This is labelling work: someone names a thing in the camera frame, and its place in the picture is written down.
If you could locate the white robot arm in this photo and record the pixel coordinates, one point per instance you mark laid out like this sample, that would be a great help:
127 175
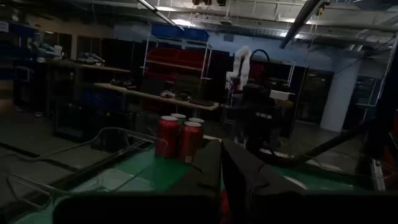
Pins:
242 62

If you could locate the blue bins row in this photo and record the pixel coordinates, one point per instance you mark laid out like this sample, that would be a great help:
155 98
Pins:
177 32

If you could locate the dark blue shelf unit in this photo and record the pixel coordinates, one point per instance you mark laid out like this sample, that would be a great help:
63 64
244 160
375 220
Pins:
18 46

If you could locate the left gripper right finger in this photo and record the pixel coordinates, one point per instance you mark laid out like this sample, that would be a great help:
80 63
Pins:
245 174

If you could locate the white box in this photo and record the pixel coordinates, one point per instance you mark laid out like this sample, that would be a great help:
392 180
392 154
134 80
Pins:
281 95

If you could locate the green Sprite can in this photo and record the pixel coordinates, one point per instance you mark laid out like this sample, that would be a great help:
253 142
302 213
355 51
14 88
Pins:
178 116

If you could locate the ceiling light tube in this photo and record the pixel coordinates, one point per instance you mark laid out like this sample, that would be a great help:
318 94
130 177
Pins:
161 15

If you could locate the wooden wall bench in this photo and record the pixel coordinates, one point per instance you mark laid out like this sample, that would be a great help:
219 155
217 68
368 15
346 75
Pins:
93 66

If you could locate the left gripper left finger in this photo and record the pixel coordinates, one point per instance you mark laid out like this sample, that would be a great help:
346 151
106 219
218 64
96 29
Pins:
208 168

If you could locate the clear plastic bin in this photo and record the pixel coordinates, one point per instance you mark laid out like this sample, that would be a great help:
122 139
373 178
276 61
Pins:
109 183

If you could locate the rack with red bins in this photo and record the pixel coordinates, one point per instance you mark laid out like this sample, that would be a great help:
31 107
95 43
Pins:
174 56

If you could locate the red Coca-Cola can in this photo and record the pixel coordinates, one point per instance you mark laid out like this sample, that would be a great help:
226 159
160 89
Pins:
167 140
189 143

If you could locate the red Fanta can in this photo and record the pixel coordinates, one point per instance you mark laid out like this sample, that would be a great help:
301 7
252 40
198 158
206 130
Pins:
196 120

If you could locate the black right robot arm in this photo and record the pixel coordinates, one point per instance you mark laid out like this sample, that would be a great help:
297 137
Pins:
261 124

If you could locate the long wooden workbench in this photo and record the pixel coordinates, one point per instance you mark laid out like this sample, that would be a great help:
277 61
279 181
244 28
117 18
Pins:
155 98

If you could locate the black diagonal frame bar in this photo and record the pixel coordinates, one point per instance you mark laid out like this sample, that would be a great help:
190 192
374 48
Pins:
300 21

